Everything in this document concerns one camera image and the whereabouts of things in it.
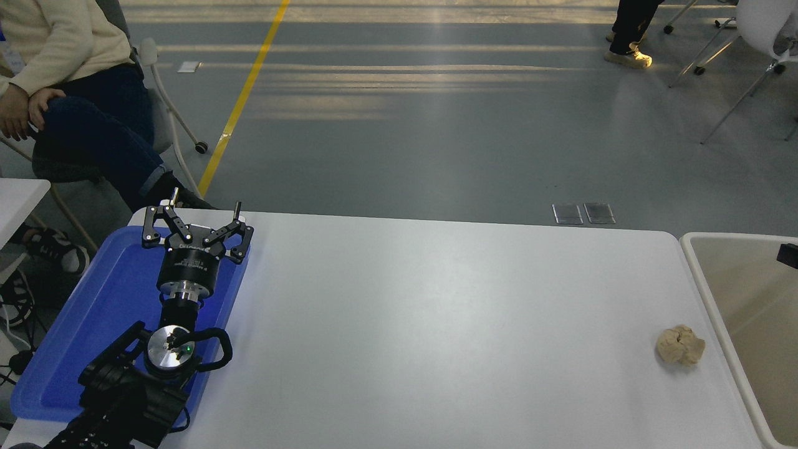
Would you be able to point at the grey wheeled chair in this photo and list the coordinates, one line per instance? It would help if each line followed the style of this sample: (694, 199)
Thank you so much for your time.
(163, 125)

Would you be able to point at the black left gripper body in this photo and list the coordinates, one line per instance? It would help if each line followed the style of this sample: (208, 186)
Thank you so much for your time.
(187, 265)

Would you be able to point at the seated person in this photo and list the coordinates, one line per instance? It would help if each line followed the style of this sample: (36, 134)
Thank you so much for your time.
(100, 125)

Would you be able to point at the blue plastic tray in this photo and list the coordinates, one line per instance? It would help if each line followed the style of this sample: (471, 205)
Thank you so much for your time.
(93, 312)

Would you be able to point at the white side table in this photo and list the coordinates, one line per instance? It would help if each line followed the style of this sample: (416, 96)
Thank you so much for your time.
(19, 202)

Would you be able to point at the white wheeled chair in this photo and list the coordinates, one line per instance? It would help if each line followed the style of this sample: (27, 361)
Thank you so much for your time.
(760, 25)

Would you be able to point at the metal floor socket cover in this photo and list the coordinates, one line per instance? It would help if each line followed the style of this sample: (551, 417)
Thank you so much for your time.
(598, 213)
(567, 214)

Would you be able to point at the person's hand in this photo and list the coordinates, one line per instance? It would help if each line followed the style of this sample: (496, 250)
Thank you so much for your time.
(42, 101)
(14, 113)

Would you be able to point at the large pale bin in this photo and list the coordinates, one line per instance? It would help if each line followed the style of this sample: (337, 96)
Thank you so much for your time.
(760, 324)

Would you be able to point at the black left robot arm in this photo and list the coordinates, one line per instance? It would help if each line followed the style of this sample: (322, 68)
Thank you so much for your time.
(118, 402)

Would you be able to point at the walking person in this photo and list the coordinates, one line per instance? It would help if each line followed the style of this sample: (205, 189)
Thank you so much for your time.
(629, 31)

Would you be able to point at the black power plug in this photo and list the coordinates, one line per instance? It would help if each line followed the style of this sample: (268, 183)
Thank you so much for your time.
(20, 363)

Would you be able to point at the small white floor plate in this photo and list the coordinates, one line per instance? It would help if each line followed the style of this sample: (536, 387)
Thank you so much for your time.
(187, 67)

